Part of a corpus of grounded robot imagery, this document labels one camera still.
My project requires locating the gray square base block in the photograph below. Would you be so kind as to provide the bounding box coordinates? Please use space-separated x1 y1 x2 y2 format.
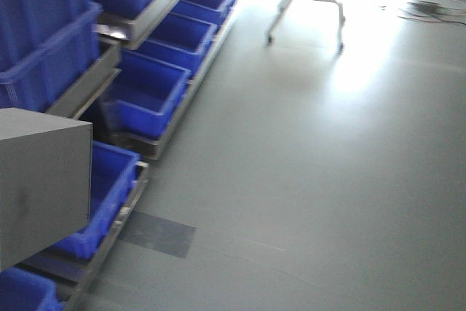
1 108 92 270

